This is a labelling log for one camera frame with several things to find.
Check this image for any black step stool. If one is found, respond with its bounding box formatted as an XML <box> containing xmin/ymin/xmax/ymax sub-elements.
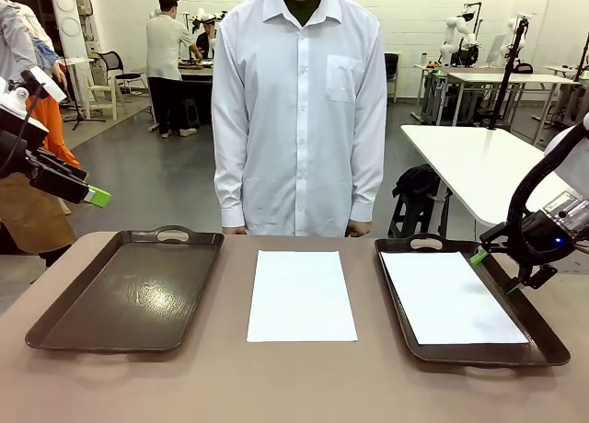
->
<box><xmin>388</xmin><ymin>195</ymin><xmax>452</xmax><ymax>239</ymax></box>

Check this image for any black background chair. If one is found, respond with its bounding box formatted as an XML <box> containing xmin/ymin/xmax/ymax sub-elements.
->
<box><xmin>385</xmin><ymin>52</ymin><xmax>400</xmax><ymax>103</ymax></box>

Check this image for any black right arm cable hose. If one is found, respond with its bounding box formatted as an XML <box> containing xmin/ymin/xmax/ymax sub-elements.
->
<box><xmin>505</xmin><ymin>123</ymin><xmax>589</xmax><ymax>270</ymax></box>

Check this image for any seated background person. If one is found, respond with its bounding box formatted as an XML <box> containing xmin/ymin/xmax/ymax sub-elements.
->
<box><xmin>195</xmin><ymin>21</ymin><xmax>217</xmax><ymax>62</ymax></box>

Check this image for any white monitor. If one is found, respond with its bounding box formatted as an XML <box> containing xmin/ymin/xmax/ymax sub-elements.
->
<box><xmin>486</xmin><ymin>33</ymin><xmax>507</xmax><ymax>65</ymax></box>

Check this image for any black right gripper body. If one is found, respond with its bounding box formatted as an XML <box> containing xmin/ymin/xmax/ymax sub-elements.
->
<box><xmin>503</xmin><ymin>211</ymin><xmax>576</xmax><ymax>270</ymax></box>

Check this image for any white A4 paper sheet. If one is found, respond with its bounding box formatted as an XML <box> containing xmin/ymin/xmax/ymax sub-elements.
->
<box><xmin>380</xmin><ymin>251</ymin><xmax>529</xmax><ymax>347</ymax></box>

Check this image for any person's right forearm white sleeve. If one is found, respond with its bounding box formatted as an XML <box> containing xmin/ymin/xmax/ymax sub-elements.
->
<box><xmin>212</xmin><ymin>132</ymin><xmax>248</xmax><ymax>229</ymax></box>

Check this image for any white folding chair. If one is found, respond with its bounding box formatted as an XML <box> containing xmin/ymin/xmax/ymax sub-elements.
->
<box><xmin>86</xmin><ymin>57</ymin><xmax>120</xmax><ymax>121</ymax></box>

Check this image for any person's left hand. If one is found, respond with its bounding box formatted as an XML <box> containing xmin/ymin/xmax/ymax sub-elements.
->
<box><xmin>347</xmin><ymin>219</ymin><xmax>372</xmax><ymax>239</ymax></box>

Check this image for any person in grey t-shirt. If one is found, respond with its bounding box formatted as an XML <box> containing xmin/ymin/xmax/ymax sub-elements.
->
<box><xmin>145</xmin><ymin>0</ymin><xmax>203</xmax><ymax>139</ymax></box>

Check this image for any dark background workbench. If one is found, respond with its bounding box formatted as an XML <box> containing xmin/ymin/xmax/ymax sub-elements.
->
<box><xmin>179</xmin><ymin>62</ymin><xmax>215</xmax><ymax>130</ymax></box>

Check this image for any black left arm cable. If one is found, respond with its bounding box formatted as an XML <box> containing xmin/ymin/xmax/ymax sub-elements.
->
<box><xmin>0</xmin><ymin>82</ymin><xmax>47</xmax><ymax>176</ymax></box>

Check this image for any mannequin with orange trousers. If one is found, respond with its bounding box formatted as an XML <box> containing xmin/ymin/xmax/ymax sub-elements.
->
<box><xmin>25</xmin><ymin>2</ymin><xmax>83</xmax><ymax>169</ymax></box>

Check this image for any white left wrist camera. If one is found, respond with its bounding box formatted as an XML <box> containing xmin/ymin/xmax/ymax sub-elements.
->
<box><xmin>0</xmin><ymin>68</ymin><xmax>68</xmax><ymax>137</ymax></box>

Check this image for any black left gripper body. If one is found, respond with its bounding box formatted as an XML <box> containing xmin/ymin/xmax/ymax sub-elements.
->
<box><xmin>0</xmin><ymin>118</ymin><xmax>52</xmax><ymax>179</ymax></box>

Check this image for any person in white shirt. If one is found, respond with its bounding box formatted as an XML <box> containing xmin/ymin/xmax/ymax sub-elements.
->
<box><xmin>211</xmin><ymin>0</ymin><xmax>387</xmax><ymax>238</ymax></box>

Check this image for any small black stool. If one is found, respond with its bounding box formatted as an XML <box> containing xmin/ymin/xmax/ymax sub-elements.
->
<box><xmin>182</xmin><ymin>98</ymin><xmax>202</xmax><ymax>129</ymax></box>

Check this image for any tall white column unit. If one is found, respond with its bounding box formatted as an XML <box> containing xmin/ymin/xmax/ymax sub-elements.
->
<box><xmin>49</xmin><ymin>0</ymin><xmax>92</xmax><ymax>61</ymax></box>

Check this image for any black tripod pole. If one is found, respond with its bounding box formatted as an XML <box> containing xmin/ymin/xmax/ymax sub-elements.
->
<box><xmin>487</xmin><ymin>17</ymin><xmax>530</xmax><ymax>131</ymax></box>

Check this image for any figure in grey striped shirt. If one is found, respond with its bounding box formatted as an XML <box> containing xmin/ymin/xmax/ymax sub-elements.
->
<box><xmin>0</xmin><ymin>0</ymin><xmax>78</xmax><ymax>268</ymax></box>

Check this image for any long white background table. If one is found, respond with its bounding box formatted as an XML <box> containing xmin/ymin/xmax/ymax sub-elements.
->
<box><xmin>445</xmin><ymin>72</ymin><xmax>580</xmax><ymax>130</ymax></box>

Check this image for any black office chair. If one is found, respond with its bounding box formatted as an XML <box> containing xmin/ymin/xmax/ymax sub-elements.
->
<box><xmin>96</xmin><ymin>50</ymin><xmax>148</xmax><ymax>96</ymax></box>

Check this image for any white A4 paper stack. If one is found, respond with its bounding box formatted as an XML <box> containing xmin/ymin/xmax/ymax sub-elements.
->
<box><xmin>246</xmin><ymin>249</ymin><xmax>359</xmax><ymax>344</ymax></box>

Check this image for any brown plastic tray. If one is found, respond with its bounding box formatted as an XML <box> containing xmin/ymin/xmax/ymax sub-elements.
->
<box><xmin>25</xmin><ymin>224</ymin><xmax>225</xmax><ymax>354</ymax></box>
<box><xmin>374</xmin><ymin>233</ymin><xmax>572</xmax><ymax>368</ymax></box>

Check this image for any white rounded table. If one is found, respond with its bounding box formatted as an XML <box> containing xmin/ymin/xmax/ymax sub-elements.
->
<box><xmin>398</xmin><ymin>123</ymin><xmax>572</xmax><ymax>238</ymax></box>

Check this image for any person's left forearm white sleeve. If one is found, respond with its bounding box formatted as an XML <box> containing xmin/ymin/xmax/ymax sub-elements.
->
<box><xmin>347</xmin><ymin>132</ymin><xmax>387</xmax><ymax>224</ymax></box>

